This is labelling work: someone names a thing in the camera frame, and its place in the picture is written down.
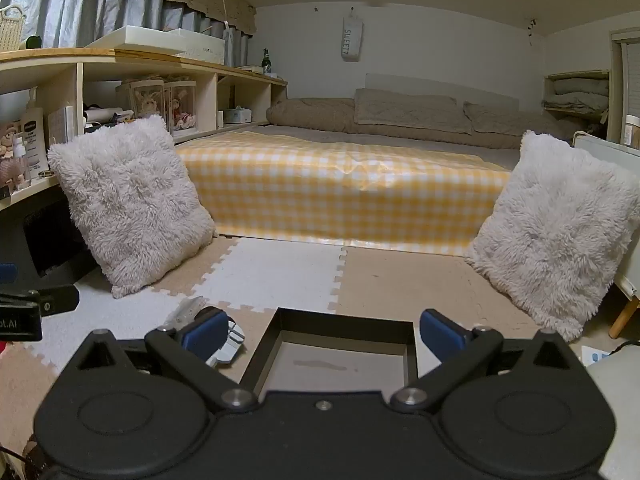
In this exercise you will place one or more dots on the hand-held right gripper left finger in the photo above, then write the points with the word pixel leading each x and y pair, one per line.
pixel 207 335

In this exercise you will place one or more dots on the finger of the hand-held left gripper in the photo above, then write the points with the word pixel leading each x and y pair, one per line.
pixel 7 273
pixel 57 300

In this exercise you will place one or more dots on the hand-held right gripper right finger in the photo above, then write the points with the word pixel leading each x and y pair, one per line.
pixel 442 335

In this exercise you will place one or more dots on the grey plastic bracket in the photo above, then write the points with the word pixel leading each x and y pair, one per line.
pixel 227 342

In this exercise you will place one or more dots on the clear plastic blister tray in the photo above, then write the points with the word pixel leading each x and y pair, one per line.
pixel 185 312

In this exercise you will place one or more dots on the black cardboard box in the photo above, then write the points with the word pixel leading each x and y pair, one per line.
pixel 345 322

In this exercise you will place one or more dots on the beige white foam puzzle mat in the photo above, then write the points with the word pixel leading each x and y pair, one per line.
pixel 400 280

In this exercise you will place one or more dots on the fluffy white cushion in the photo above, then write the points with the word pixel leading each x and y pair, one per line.
pixel 550 230
pixel 132 200

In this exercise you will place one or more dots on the white pump lotion bottle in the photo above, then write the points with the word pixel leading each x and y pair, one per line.
pixel 34 140

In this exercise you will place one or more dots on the white power adapter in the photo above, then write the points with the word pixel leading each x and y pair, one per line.
pixel 595 355

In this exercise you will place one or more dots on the yellow checkered bed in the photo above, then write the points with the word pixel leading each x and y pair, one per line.
pixel 340 195

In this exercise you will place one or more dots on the bed with grey sheet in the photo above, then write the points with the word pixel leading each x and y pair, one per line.
pixel 450 147

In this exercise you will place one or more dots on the light grey floor cushion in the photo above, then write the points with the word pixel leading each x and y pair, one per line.
pixel 620 410

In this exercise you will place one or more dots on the clear case with beige doll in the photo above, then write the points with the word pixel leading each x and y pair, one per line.
pixel 147 100

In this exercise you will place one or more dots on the tissue box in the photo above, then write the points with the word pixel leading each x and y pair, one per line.
pixel 236 116

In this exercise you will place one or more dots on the flat beige pillow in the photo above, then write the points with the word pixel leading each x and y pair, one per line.
pixel 510 120

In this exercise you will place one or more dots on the wooden shelf unit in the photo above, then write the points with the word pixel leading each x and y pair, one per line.
pixel 100 67

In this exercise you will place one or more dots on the large beige pillow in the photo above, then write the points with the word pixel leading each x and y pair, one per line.
pixel 410 110

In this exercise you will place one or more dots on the clear case with red doll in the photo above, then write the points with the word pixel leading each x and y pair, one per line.
pixel 181 105

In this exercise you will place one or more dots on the white cabinet with wooden legs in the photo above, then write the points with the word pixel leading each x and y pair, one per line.
pixel 607 170

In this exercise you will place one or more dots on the rolled beige duvet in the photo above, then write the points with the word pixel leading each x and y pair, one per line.
pixel 310 114

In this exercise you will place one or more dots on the white woven basket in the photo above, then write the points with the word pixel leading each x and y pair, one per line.
pixel 11 27

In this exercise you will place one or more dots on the grey curtain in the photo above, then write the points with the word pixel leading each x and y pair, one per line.
pixel 65 15

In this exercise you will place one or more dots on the flat white box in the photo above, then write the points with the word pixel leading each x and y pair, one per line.
pixel 150 37

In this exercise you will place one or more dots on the folded beige bedding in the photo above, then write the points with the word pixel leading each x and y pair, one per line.
pixel 580 95

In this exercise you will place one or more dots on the white lidded jar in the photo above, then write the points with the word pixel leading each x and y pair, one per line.
pixel 632 132

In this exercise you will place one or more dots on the green glass bottle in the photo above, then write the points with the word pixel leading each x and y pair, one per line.
pixel 266 62

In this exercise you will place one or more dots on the white hanging wall pouch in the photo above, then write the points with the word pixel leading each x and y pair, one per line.
pixel 351 37

